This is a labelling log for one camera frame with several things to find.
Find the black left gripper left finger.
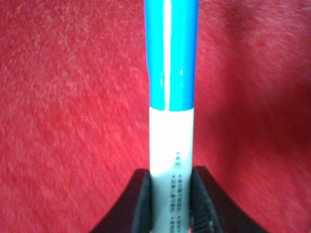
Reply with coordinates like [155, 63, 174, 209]
[91, 169, 152, 233]

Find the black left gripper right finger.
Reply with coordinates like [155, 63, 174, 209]
[190, 166, 266, 233]

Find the blue and white marker pen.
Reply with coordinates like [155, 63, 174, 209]
[144, 0, 199, 233]

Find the red velvet tablecloth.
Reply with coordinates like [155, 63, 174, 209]
[0, 0, 311, 233]

